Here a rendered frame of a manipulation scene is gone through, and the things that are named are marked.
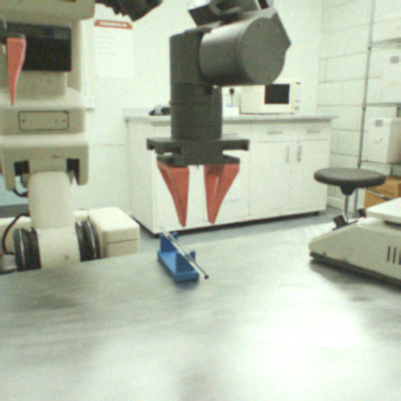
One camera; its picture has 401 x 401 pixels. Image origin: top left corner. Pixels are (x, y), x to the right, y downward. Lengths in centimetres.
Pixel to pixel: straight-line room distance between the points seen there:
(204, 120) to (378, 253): 28
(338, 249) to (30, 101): 85
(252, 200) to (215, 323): 293
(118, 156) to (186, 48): 302
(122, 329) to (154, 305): 6
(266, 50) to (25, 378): 34
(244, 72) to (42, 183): 86
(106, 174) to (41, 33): 240
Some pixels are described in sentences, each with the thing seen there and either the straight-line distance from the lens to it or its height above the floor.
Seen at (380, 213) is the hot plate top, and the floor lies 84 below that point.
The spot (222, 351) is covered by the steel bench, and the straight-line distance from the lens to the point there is 39.
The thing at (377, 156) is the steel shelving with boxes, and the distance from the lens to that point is 329.
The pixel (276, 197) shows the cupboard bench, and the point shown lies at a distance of 346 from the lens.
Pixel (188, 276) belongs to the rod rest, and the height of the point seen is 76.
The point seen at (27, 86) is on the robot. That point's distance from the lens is 116.
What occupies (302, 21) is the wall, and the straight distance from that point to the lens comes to 432.
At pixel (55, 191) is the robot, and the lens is 115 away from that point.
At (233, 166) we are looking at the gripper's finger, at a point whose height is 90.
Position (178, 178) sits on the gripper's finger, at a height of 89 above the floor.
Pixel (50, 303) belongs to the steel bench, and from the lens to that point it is 50.
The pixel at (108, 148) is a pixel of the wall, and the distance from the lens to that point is 340.
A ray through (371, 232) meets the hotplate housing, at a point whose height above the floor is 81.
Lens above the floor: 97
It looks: 13 degrees down
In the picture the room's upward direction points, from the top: straight up
